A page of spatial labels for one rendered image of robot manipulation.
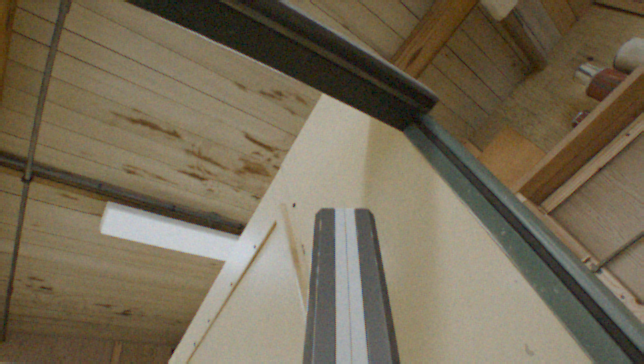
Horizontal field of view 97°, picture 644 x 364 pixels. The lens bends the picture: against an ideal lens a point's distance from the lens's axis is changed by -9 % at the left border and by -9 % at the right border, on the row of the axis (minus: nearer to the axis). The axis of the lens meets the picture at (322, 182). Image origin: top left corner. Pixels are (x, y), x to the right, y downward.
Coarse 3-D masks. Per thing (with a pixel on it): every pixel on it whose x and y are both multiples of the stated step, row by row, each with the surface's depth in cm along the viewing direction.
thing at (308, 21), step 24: (240, 0) 32; (264, 0) 32; (264, 24) 31; (288, 24) 35; (312, 24) 32; (312, 48) 33; (336, 48) 38; (360, 48) 35; (360, 72) 37; (384, 72) 41; (408, 96) 45; (432, 96) 41
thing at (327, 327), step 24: (336, 216) 9; (336, 240) 8; (312, 264) 8; (336, 264) 7; (312, 288) 7; (336, 288) 7; (312, 312) 6; (336, 312) 6; (312, 336) 6; (336, 336) 6; (312, 360) 5; (336, 360) 5
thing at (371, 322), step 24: (360, 216) 9; (360, 240) 8; (360, 264) 7; (360, 288) 7; (384, 288) 7; (360, 312) 6; (384, 312) 6; (360, 336) 6; (384, 336) 6; (360, 360) 5; (384, 360) 5
